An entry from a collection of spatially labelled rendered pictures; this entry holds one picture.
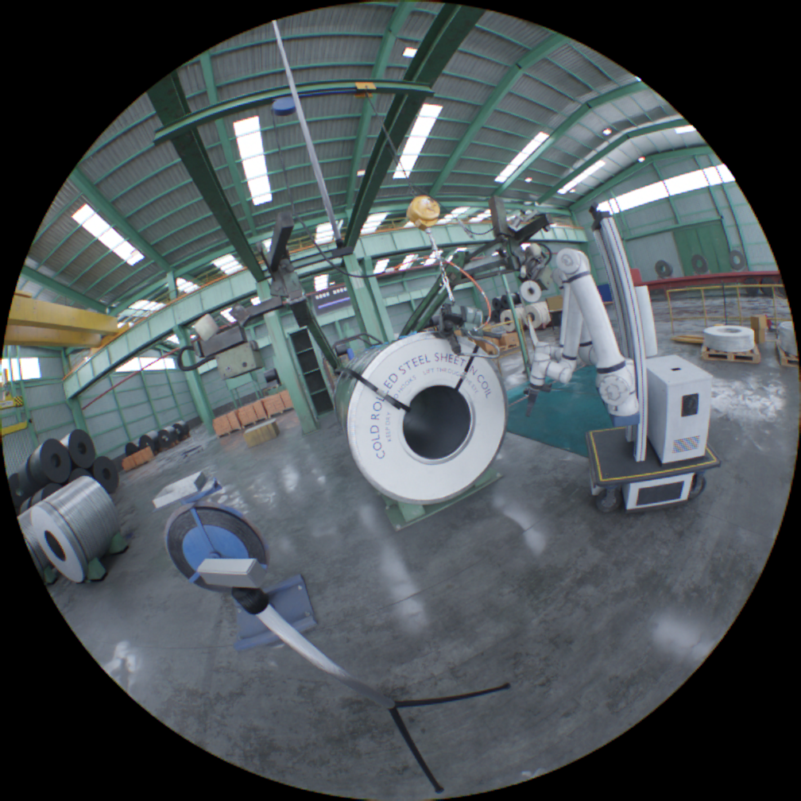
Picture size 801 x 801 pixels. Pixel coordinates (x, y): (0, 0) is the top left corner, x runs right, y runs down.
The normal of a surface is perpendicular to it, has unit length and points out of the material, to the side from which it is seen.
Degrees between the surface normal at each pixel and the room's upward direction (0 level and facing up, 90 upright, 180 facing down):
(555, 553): 0
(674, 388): 90
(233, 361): 89
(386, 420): 90
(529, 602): 0
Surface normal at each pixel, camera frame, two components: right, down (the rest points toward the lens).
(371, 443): 0.30, 0.12
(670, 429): -0.49, 0.34
